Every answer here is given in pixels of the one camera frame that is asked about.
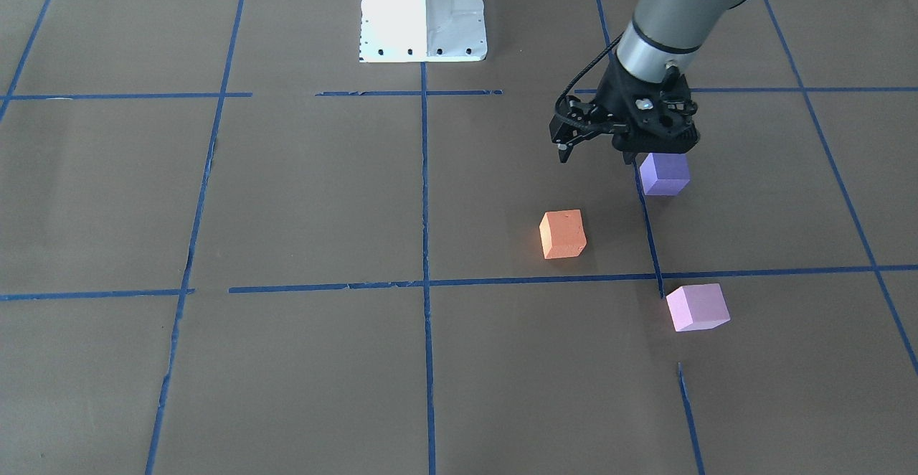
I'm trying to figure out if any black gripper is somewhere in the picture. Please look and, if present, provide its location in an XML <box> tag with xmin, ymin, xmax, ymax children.
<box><xmin>597</xmin><ymin>55</ymin><xmax>701</xmax><ymax>167</ymax></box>

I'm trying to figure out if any orange foam block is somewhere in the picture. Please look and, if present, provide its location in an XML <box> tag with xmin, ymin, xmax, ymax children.
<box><xmin>539</xmin><ymin>208</ymin><xmax>587</xmax><ymax>260</ymax></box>

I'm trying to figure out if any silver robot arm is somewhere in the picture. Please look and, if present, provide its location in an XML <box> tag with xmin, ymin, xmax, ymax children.
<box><xmin>594</xmin><ymin>0</ymin><xmax>748</xmax><ymax>164</ymax></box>

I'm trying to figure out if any purple foam block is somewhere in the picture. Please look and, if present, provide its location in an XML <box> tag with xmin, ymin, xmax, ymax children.
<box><xmin>638</xmin><ymin>154</ymin><xmax>691</xmax><ymax>197</ymax></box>

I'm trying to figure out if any pink foam block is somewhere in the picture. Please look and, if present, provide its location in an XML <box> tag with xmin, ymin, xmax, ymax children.
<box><xmin>666</xmin><ymin>283</ymin><xmax>731</xmax><ymax>332</ymax></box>

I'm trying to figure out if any brown paper table cover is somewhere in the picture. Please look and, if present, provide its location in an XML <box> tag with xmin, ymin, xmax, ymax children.
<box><xmin>2</xmin><ymin>0</ymin><xmax>916</xmax><ymax>474</ymax></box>

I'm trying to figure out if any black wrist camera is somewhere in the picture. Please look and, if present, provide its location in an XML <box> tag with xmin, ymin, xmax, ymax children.
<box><xmin>549</xmin><ymin>95</ymin><xmax>622</xmax><ymax>164</ymax></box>

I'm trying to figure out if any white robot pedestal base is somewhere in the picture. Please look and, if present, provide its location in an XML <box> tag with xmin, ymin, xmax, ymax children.
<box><xmin>359</xmin><ymin>0</ymin><xmax>488</xmax><ymax>63</ymax></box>

